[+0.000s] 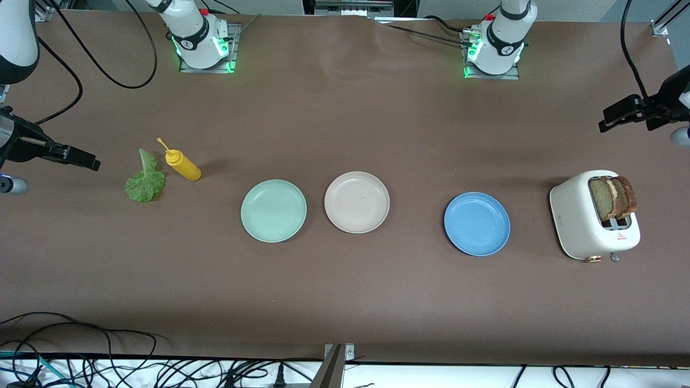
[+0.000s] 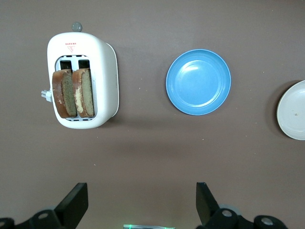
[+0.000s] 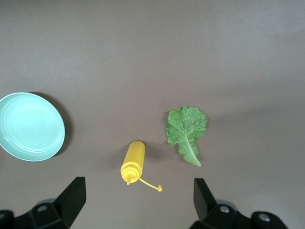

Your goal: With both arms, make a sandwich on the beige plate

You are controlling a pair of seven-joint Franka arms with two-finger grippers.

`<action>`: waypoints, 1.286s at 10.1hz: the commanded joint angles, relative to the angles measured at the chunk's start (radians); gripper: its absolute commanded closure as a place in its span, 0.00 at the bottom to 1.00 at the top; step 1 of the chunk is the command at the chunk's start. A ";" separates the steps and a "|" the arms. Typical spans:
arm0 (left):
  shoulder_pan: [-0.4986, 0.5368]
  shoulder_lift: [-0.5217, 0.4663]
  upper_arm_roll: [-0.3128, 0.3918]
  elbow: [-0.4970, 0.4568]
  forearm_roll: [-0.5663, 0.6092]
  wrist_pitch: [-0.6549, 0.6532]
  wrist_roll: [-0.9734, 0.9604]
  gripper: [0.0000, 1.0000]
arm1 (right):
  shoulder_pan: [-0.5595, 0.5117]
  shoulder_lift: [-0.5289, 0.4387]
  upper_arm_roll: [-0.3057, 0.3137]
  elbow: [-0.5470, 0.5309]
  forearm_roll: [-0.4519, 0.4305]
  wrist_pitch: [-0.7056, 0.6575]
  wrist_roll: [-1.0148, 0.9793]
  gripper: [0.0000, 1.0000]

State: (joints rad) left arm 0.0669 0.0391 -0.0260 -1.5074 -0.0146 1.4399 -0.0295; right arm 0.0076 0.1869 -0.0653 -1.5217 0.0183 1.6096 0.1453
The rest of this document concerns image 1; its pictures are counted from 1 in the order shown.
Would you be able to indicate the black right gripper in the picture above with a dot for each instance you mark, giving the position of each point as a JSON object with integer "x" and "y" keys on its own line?
{"x": 22, "y": 149}

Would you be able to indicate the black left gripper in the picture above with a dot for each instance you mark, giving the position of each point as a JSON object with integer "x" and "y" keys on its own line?
{"x": 664, "y": 102}

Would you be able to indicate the green lettuce leaf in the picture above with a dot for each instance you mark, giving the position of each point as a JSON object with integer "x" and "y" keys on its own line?
{"x": 144, "y": 186}

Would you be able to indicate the brown bread slice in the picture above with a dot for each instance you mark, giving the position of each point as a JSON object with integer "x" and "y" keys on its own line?
{"x": 599, "y": 198}
{"x": 628, "y": 195}

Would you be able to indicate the yellow squeeze bottle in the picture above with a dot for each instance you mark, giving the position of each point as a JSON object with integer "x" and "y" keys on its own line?
{"x": 186, "y": 168}

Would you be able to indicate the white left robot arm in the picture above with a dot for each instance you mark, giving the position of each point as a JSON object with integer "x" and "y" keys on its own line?
{"x": 504, "y": 43}

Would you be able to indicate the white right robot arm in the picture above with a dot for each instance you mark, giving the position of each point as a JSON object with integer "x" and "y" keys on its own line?
{"x": 194, "y": 37}

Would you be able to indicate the blue plate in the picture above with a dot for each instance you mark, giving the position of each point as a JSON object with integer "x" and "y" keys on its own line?
{"x": 477, "y": 223}

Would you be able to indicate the mint green plate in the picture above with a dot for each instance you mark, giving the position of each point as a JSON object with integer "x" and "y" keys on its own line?
{"x": 274, "y": 211}

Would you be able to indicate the beige plate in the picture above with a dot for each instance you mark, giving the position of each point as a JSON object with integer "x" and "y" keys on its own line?
{"x": 357, "y": 202}

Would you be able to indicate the cream white toaster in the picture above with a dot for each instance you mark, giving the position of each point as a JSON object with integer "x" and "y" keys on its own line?
{"x": 577, "y": 215}

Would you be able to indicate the black power plug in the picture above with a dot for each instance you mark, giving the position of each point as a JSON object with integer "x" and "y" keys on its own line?
{"x": 280, "y": 377}

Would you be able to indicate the black metal equipment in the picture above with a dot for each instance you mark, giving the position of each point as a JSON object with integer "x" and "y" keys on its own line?
{"x": 353, "y": 8}

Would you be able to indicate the aluminium frame profile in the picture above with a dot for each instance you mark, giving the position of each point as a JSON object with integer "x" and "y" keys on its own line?
{"x": 659, "y": 27}

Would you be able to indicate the aluminium frame rail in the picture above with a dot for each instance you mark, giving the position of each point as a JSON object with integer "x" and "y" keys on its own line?
{"x": 46, "y": 11}

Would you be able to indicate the metal stand post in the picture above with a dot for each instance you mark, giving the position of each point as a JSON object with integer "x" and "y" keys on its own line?
{"x": 329, "y": 372}

